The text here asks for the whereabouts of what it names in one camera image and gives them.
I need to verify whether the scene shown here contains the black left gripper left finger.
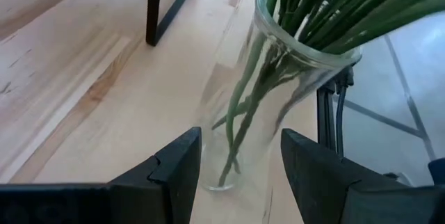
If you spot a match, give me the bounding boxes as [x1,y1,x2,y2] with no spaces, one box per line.
[0,127,203,224]

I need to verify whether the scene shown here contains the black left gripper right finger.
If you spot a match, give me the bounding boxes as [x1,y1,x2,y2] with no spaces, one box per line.
[280,128,445,224]

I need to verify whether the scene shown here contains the large red artificial flower bunch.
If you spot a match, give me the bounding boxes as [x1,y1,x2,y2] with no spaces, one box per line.
[217,0,445,187]

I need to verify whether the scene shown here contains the clear glass vase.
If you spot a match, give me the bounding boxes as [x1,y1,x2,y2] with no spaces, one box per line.
[198,0,362,193]

